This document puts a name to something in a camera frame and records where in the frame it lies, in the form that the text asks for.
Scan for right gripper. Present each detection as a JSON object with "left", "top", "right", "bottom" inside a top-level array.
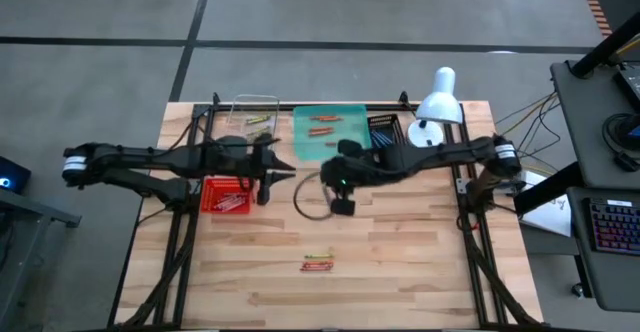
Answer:
[{"left": 319, "top": 139, "right": 396, "bottom": 191}]

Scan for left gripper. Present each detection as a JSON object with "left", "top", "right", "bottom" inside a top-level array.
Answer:
[{"left": 214, "top": 132, "right": 297, "bottom": 183}]

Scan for teal plastic bin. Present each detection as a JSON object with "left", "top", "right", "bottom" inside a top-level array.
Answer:
[{"left": 292, "top": 103, "right": 371, "bottom": 162}]

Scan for black plastic basket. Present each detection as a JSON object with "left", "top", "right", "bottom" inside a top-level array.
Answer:
[{"left": 367, "top": 113, "right": 406, "bottom": 148}]

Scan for red plastic basket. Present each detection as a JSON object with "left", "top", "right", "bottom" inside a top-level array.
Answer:
[{"left": 199, "top": 176, "right": 254, "bottom": 216}]

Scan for clear plastic bin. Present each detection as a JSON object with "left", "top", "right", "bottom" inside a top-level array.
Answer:
[{"left": 227, "top": 94, "right": 280, "bottom": 146}]

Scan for white desk lamp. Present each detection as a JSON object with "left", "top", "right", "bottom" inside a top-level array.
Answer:
[{"left": 407, "top": 66, "right": 465, "bottom": 149}]

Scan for black diagonal bar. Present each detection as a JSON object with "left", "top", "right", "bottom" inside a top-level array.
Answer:
[{"left": 513, "top": 161, "right": 586, "bottom": 217}]

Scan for white paper sheet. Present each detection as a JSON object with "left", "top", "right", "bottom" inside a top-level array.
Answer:
[{"left": 519, "top": 171, "right": 573, "bottom": 238}]

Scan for grey side desk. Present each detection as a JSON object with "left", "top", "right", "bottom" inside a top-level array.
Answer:
[{"left": 549, "top": 59, "right": 640, "bottom": 191}]

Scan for grey metal stand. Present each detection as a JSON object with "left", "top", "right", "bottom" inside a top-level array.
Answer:
[{"left": 0, "top": 189, "right": 82, "bottom": 331}]

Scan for black device blue light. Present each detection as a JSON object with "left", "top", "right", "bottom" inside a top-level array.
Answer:
[{"left": 0, "top": 155, "right": 32, "bottom": 196}]

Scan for black keyboard blue backlight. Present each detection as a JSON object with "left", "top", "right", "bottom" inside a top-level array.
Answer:
[{"left": 588, "top": 197, "right": 640, "bottom": 257}]

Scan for black headphones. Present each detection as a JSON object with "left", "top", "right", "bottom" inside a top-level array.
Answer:
[{"left": 602, "top": 113, "right": 640, "bottom": 173}]

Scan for black diagonal pole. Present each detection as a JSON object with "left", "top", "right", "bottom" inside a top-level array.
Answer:
[{"left": 571, "top": 10, "right": 640, "bottom": 79}]

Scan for grey keyboard shelf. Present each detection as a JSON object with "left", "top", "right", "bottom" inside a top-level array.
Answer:
[{"left": 567, "top": 186, "right": 640, "bottom": 313}]

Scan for dark laptop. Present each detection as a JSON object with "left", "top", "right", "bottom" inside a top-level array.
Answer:
[{"left": 613, "top": 61, "right": 640, "bottom": 113}]

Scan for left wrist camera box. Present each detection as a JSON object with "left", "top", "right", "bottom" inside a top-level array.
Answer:
[{"left": 256, "top": 179, "right": 272, "bottom": 207}]

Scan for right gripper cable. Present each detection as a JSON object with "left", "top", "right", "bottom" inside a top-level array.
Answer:
[{"left": 292, "top": 170, "right": 337, "bottom": 222}]

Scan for black metal table frame rails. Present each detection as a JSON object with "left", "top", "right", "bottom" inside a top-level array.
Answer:
[{"left": 107, "top": 91, "right": 544, "bottom": 331}]

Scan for thin yellow cable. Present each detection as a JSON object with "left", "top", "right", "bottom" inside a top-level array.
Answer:
[{"left": 493, "top": 91, "right": 558, "bottom": 126}]

